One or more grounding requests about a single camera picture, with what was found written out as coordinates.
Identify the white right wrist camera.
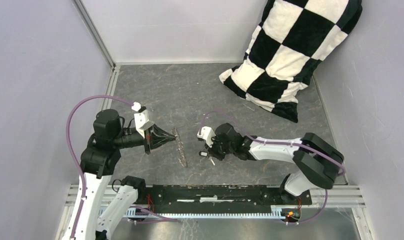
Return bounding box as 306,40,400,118
196,126,216,148

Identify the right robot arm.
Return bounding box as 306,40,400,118
197,123,345,204

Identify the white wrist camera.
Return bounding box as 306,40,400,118
196,126,216,148
131,102,155,139

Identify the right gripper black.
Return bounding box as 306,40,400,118
204,133,235,161

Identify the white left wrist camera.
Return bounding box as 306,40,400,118
131,102,155,139

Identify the metal disc with key rings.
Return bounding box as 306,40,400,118
172,127,188,168

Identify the aluminium corner post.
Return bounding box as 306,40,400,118
72,0,116,69

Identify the key with black tag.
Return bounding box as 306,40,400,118
198,151,216,166

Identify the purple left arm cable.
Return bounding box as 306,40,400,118
65,95,178,238

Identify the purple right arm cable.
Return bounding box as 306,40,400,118
198,110,347,225

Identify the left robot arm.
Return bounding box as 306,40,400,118
62,108,176,240

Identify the white slotted cable duct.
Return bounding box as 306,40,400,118
123,207,285,220

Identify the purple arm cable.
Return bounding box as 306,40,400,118
65,95,178,238
198,110,347,225

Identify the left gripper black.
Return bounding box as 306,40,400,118
113,122,176,154

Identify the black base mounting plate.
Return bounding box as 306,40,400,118
136,185,313,214

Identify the black and white checkered pillow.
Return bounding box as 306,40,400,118
219,0,363,123

